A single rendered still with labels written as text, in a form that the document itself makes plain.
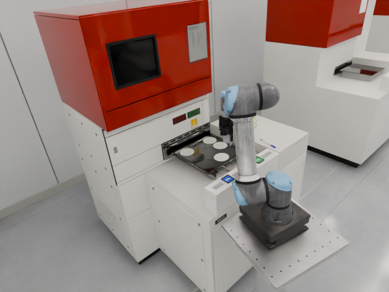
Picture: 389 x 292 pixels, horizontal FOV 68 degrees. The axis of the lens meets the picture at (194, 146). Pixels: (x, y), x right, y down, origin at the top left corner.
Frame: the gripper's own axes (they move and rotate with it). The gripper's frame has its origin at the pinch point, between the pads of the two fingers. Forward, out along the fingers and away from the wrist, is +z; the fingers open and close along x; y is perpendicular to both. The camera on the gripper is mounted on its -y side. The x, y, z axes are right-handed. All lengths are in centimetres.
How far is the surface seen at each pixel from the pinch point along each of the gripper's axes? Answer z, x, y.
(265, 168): 8.0, 19.3, -17.4
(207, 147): 9.2, -13.5, 14.7
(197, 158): 9.2, -0.6, 22.3
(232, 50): 4, -272, -45
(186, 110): -15.2, -25.0, 27.2
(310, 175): 100, -86, -98
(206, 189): 3.1, 39.8, 19.1
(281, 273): 17, 82, -8
